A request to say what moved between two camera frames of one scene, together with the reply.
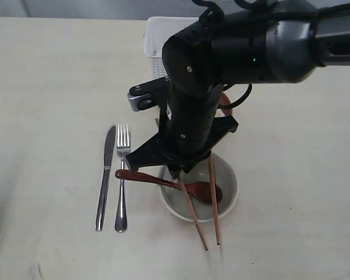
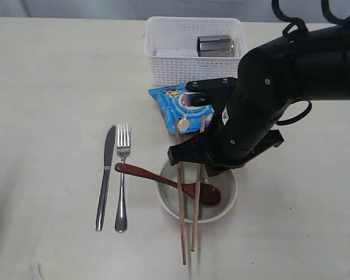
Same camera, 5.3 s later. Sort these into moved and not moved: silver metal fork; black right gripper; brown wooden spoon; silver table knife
Moved: black right gripper; brown wooden spoon
Not moved: silver table knife; silver metal fork
